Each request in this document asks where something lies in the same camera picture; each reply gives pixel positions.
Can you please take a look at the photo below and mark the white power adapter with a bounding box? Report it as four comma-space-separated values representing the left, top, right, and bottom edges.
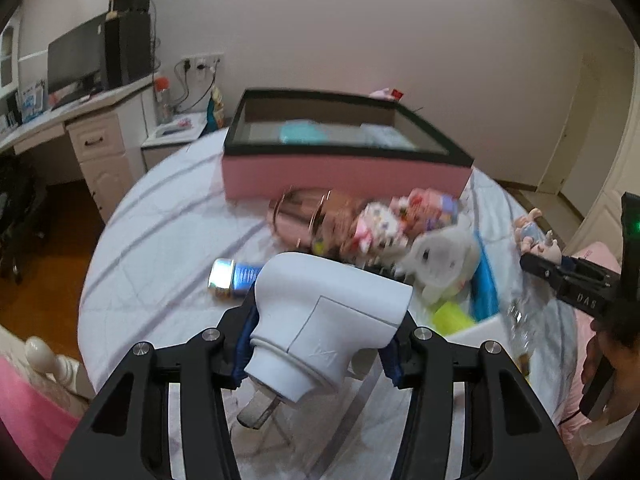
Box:
237, 252, 414, 429

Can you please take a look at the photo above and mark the white wooden bed post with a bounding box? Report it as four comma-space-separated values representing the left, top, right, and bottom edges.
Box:
25, 335, 97, 403

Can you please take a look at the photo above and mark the blue tube silver cap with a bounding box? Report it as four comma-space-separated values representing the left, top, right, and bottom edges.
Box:
209, 258, 264, 302

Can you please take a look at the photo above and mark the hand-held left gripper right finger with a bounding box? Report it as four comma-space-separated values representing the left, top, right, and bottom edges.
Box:
377, 310, 573, 480

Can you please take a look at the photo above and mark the black power cable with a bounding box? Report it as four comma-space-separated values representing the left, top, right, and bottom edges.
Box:
172, 59, 221, 111

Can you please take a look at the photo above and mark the yellow-green plastic item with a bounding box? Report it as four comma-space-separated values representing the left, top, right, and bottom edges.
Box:
432, 300, 477, 334

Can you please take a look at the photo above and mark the white bedside table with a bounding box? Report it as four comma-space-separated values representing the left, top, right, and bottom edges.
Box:
140, 110, 227, 172

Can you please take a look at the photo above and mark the person's right hand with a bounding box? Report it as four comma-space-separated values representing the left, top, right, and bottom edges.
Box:
582, 305, 640, 391

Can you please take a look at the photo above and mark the pink storage box black rim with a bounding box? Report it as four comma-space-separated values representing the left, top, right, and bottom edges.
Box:
222, 88, 474, 202

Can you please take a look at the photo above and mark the pastel block house toy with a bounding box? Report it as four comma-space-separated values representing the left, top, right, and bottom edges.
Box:
395, 187, 462, 233

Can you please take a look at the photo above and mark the small pink horned figurine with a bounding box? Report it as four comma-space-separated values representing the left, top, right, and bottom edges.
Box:
531, 230, 562, 264

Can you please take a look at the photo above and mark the teal packet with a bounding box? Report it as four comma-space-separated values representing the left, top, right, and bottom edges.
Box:
279, 119, 328, 144

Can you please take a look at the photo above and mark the black office chair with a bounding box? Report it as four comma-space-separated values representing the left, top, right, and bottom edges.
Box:
0, 152, 52, 283

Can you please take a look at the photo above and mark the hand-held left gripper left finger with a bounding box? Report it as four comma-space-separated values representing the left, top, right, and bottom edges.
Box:
52, 292, 261, 480

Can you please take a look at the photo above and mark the white room door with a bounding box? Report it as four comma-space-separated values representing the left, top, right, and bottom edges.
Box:
536, 54, 592, 196

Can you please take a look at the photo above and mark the pink cloth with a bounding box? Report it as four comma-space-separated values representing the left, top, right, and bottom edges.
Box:
0, 355, 88, 480

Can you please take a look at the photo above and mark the white glass-door cabinet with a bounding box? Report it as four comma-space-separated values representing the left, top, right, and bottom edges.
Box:
0, 14, 24, 97

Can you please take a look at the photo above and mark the black computer monitor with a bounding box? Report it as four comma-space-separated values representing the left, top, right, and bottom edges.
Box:
46, 12, 109, 107

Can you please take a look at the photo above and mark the blue yellow snack bag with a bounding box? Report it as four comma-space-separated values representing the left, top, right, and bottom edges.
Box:
207, 86, 227, 129

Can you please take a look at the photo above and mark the white plastic bin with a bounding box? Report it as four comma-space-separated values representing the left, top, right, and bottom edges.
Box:
440, 310, 507, 347

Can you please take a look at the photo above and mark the clear plastic case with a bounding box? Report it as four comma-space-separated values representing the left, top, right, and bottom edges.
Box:
359, 124, 418, 150

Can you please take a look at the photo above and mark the small doll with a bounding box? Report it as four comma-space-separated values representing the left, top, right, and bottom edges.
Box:
514, 207, 545, 255

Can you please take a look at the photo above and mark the tall black speaker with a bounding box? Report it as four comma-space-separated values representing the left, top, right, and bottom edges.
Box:
103, 11, 152, 89

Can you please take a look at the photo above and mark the row of books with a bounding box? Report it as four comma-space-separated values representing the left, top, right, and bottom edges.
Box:
0, 81, 49, 133

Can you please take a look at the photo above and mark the pink white block figure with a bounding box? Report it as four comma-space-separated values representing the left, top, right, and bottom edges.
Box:
345, 202, 407, 257

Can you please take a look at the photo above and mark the rose gold metal cup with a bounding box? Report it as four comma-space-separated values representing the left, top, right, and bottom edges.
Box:
269, 187, 351, 251

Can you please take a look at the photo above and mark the white desk with drawers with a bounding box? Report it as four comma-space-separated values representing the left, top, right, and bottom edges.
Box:
0, 74, 157, 223

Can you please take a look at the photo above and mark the clear plastic bottle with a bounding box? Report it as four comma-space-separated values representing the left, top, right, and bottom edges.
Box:
500, 294, 549, 380

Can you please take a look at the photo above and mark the white striped bed sheet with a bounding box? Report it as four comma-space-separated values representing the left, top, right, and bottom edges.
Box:
77, 125, 586, 480

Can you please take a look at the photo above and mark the white wall outlet strip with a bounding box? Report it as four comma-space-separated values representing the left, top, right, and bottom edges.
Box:
180, 52, 225, 79

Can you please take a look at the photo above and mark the orange-capped plastic bottle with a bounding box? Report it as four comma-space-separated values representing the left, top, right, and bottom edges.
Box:
153, 77, 174, 127

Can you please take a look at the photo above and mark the black hair clip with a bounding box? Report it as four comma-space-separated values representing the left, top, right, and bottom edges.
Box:
350, 259, 402, 282

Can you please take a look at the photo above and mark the white round-headed figurine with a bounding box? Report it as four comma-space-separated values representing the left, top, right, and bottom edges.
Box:
400, 227, 482, 302

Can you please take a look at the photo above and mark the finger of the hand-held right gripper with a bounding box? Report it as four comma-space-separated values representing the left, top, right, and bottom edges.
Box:
520, 253, 622, 319

